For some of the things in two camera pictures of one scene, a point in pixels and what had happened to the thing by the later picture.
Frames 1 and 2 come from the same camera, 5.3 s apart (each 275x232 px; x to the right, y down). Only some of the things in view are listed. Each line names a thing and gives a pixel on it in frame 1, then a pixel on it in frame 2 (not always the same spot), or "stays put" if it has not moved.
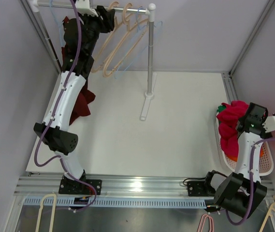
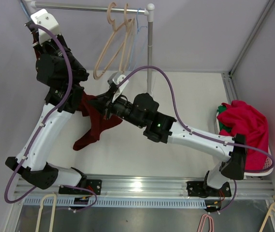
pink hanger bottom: [202, 222] stays put
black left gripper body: [94, 25] → [50, 48]
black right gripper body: [263, 120] → [119, 108]
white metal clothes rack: [35, 4] stays put
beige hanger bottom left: [52, 212] stays put
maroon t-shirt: [87, 96] → [90, 106]
